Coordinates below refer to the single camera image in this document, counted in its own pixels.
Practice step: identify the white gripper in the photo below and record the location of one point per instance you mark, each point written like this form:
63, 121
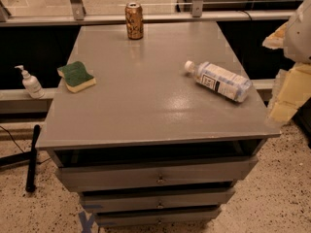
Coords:
299, 36

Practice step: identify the blue clear plastic bottle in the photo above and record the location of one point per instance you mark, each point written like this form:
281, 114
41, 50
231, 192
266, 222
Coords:
220, 80

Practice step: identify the orange soda can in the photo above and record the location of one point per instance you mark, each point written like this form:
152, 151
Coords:
134, 21

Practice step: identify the white pump dispenser bottle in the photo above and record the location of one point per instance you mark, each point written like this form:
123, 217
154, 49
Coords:
31, 84

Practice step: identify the grey drawer cabinet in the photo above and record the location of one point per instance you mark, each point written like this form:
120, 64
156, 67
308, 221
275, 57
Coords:
147, 144

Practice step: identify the green yellow sponge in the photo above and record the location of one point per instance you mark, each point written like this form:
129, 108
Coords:
76, 76

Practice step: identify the blue tape cross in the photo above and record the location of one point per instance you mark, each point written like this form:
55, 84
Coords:
88, 223

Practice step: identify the black stand leg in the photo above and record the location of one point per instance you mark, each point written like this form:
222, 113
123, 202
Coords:
30, 157

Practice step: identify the metal railing frame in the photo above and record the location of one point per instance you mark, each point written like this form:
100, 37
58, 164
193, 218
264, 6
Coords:
34, 12

